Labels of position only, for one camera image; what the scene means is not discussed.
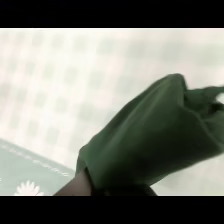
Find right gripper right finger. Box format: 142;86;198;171
98;184;158;197

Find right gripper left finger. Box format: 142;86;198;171
54;168;94;197

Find dark green garment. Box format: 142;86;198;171
75;73;224;194

